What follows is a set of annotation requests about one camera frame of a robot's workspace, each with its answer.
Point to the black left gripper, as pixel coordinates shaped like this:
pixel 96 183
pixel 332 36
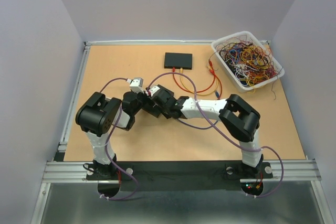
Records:
pixel 142 98

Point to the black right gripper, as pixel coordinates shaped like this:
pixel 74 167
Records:
pixel 154 106

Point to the long black network switch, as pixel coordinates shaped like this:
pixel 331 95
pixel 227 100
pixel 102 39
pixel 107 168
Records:
pixel 151 108

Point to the small black network switch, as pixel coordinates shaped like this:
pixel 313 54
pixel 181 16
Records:
pixel 178 60

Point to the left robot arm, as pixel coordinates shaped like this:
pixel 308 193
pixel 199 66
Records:
pixel 97 115

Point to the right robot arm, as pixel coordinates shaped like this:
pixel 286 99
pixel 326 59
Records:
pixel 240 119

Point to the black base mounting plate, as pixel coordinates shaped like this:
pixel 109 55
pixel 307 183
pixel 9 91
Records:
pixel 178 175

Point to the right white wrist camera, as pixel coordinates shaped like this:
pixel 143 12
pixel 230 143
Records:
pixel 152 91

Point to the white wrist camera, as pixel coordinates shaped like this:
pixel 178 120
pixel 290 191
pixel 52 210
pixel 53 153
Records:
pixel 152 91
pixel 136 85

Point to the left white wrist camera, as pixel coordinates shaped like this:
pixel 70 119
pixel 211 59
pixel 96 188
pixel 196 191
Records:
pixel 136 85

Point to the aluminium frame rail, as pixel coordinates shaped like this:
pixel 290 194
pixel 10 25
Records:
pixel 66 197

